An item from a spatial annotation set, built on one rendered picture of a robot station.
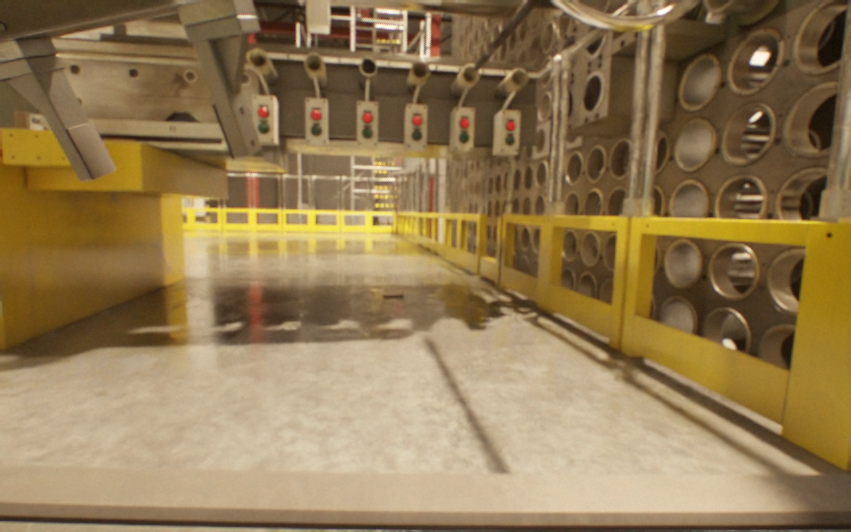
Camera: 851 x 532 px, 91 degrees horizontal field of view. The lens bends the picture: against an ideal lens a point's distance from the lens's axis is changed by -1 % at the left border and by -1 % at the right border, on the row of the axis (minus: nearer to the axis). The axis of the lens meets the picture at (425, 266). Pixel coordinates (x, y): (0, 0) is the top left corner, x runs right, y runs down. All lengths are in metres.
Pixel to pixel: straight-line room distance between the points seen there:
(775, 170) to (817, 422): 1.30
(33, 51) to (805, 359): 1.08
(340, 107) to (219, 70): 1.32
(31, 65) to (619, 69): 2.30
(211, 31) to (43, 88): 0.14
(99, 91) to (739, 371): 2.01
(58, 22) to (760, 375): 1.09
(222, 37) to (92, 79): 1.58
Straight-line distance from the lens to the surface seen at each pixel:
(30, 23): 0.40
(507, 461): 0.76
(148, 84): 1.84
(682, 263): 2.58
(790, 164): 2.10
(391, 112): 1.66
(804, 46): 2.22
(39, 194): 1.74
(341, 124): 1.65
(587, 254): 3.25
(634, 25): 0.78
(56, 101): 0.43
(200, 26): 0.35
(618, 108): 2.42
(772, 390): 1.04
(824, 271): 0.96
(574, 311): 1.61
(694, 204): 2.60
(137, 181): 1.55
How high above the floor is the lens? 0.39
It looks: 7 degrees down
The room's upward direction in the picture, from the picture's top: 1 degrees clockwise
